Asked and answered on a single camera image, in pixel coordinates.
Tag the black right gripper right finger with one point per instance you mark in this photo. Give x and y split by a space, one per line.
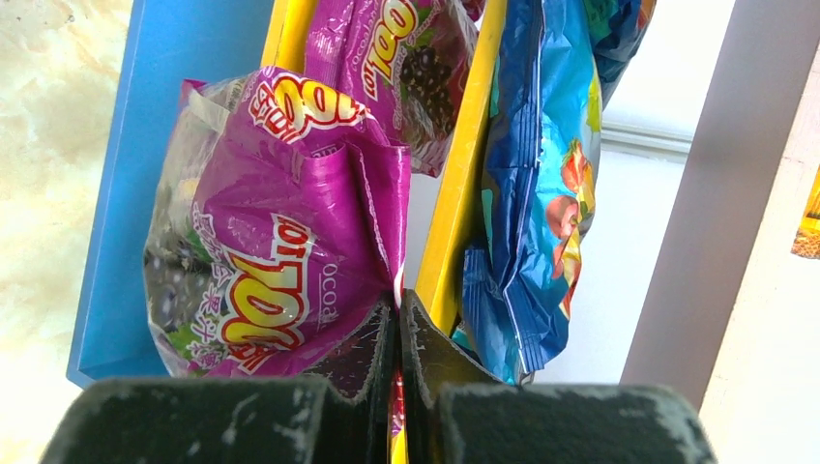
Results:
457 412

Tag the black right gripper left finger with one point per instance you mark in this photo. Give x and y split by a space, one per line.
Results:
337 411

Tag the purple candy bag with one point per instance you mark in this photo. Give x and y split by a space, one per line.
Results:
406 61
280 219

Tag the orange candy bag floor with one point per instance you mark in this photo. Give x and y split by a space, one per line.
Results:
806 243

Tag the blue candy bag right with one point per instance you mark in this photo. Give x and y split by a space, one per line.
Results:
558 65

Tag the blue yellow pink shelf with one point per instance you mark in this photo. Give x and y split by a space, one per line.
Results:
175 41

